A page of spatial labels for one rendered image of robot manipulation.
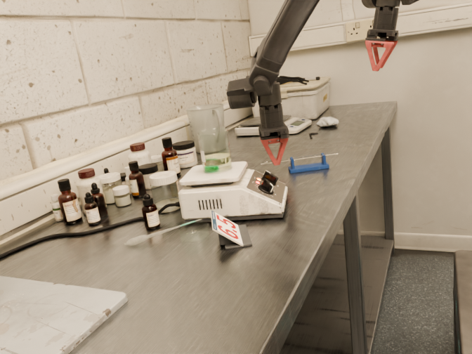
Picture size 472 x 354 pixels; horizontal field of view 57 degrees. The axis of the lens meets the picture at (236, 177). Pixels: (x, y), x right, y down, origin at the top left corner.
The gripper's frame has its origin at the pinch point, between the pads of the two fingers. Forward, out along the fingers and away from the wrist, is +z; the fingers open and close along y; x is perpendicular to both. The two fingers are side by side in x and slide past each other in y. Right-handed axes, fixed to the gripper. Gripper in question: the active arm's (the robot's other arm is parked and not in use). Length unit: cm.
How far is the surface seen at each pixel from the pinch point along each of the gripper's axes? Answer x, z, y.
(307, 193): 4.4, 3.3, 18.3
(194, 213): -19.1, 0.9, 28.2
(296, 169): 4.7, 2.3, 1.6
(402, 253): 64, 78, -90
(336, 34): 41, -30, -101
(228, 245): -12.6, 3.0, 40.5
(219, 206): -14.0, -0.1, 29.2
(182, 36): -25, -36, -61
